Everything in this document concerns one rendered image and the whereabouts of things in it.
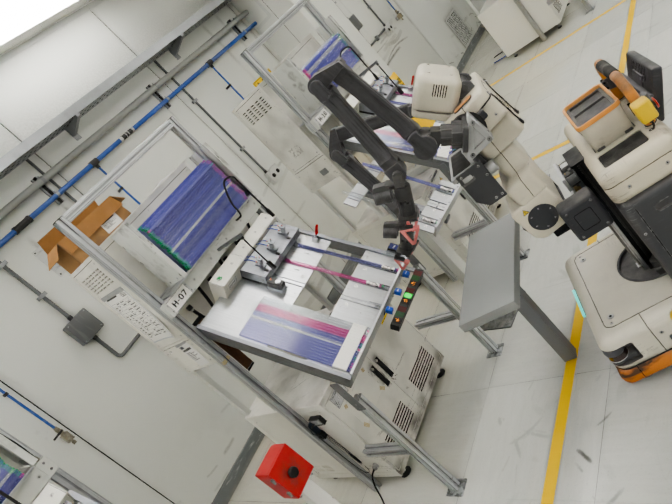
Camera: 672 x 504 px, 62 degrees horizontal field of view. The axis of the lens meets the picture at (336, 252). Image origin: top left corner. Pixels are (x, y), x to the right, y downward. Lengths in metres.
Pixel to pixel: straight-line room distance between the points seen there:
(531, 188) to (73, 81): 3.38
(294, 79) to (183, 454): 2.46
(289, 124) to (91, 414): 2.10
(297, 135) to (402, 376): 1.55
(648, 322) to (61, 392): 3.08
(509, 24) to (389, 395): 4.74
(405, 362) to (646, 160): 1.52
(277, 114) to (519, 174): 1.79
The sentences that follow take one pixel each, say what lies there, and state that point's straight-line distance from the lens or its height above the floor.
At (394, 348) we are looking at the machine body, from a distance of 2.86.
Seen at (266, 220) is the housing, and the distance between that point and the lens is 2.75.
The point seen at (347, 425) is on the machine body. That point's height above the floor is 0.44.
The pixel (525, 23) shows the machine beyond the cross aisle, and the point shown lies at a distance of 6.62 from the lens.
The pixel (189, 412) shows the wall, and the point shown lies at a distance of 4.02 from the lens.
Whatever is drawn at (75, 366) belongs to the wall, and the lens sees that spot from 3.81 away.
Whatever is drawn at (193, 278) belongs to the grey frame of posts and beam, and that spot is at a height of 1.35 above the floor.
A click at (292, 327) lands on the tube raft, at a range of 2.38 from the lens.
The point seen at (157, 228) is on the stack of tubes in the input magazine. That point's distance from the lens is 2.47.
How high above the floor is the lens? 1.72
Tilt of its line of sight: 17 degrees down
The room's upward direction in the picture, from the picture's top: 45 degrees counter-clockwise
